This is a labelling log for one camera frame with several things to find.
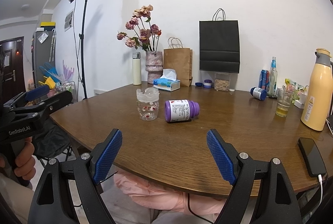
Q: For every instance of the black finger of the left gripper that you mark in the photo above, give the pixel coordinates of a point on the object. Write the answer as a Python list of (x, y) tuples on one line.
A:
[(56, 102)]

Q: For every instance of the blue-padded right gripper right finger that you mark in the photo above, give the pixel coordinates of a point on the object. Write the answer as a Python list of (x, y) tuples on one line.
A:
[(276, 200)]

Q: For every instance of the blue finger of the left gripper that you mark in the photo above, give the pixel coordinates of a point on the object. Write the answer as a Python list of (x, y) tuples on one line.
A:
[(37, 93)]

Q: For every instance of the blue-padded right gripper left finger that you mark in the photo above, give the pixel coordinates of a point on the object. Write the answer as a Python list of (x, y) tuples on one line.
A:
[(52, 201)]

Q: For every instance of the clear glass cup with flowers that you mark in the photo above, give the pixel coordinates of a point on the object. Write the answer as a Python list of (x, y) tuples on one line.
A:
[(148, 103)]

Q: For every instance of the person's left hand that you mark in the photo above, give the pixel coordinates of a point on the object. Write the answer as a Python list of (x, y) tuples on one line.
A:
[(25, 161)]

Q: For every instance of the rack with cleaning supplies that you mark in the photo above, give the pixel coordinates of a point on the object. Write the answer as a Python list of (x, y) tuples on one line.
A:
[(55, 81)]

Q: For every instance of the dark brown door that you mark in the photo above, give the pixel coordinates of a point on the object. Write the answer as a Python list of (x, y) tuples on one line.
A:
[(14, 72)]

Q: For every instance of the grey refrigerator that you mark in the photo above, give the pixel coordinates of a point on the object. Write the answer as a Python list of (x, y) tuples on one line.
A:
[(41, 48)]

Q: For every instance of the black smartphone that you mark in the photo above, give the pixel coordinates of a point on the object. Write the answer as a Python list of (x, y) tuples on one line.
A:
[(312, 157)]

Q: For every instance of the yellow box on refrigerator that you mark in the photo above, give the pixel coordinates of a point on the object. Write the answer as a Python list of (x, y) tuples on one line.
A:
[(47, 24)]

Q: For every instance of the pink clothing on lap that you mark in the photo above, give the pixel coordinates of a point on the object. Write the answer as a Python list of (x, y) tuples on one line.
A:
[(154, 196)]

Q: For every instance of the white thermos flask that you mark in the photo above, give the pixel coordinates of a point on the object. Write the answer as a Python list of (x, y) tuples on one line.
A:
[(136, 64)]

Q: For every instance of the yellow thermos jug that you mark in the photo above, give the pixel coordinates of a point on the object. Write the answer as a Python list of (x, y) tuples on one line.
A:
[(319, 94)]

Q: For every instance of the white charger box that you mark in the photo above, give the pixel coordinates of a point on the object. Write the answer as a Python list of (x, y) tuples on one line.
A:
[(300, 103)]

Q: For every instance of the drinking glass with yellow liquid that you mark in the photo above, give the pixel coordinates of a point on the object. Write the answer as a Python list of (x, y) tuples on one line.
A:
[(284, 101)]

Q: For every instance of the pink ceramic vase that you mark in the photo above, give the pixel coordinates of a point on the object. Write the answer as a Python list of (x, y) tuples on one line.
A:
[(154, 66)]

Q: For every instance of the dried pink rose bouquet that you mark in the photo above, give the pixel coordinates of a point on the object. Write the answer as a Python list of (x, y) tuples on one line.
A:
[(146, 35)]

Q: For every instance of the clear glass bottle blue label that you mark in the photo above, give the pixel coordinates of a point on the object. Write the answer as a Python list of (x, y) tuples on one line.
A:
[(272, 79)]

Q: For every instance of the snack packets pile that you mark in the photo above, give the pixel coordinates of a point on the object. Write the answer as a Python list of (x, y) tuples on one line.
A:
[(295, 88)]

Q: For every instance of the blue tissue box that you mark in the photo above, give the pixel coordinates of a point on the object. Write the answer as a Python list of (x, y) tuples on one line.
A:
[(168, 81)]

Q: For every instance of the purple supplement bottle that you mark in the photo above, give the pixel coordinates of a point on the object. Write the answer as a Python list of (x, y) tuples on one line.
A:
[(181, 110)]

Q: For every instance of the blue red drink can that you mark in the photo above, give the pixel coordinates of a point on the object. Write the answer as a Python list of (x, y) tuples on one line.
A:
[(264, 79)]

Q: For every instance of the clear jar with grains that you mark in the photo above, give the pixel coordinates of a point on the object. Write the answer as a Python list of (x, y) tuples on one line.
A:
[(222, 81)]

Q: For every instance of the brown paper bag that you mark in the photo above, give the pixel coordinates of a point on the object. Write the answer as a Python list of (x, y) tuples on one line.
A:
[(180, 59)]

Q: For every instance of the small purple-lidded jar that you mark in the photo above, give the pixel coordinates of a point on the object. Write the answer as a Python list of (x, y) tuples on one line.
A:
[(207, 83)]

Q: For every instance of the blue bottle cap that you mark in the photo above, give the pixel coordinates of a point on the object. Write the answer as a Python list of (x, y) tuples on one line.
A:
[(198, 84)]

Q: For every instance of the black paper bag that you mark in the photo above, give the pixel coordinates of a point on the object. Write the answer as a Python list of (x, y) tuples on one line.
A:
[(219, 44)]

